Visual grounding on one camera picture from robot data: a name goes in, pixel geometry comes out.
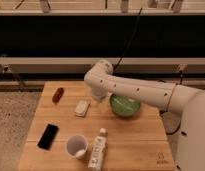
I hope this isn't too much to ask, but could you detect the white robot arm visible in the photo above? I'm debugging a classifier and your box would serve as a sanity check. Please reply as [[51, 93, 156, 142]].
[[84, 60, 205, 171]]

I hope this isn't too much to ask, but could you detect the black smartphone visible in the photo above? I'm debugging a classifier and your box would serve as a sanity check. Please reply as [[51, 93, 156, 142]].
[[37, 124, 58, 150]]

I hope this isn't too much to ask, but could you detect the brown oblong object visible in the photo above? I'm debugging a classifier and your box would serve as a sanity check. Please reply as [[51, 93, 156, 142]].
[[52, 88, 64, 103]]

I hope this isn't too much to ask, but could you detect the white sponge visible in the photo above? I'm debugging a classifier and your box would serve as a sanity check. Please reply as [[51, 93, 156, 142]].
[[75, 100, 90, 117]]

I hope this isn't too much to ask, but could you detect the white plastic bottle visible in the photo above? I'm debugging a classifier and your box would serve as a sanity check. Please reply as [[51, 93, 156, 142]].
[[88, 128, 107, 171]]

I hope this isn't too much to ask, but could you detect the black hanging cable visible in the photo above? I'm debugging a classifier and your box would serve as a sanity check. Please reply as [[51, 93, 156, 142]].
[[113, 7, 144, 69]]

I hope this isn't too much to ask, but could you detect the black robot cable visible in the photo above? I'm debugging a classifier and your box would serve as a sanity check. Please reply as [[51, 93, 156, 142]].
[[159, 109, 188, 136]]

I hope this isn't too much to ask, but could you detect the white cup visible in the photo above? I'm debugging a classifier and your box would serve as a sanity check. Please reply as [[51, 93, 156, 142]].
[[66, 134, 88, 159]]

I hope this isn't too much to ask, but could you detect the green bowl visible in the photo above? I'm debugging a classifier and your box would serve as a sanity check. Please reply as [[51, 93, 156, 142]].
[[109, 94, 141, 118]]

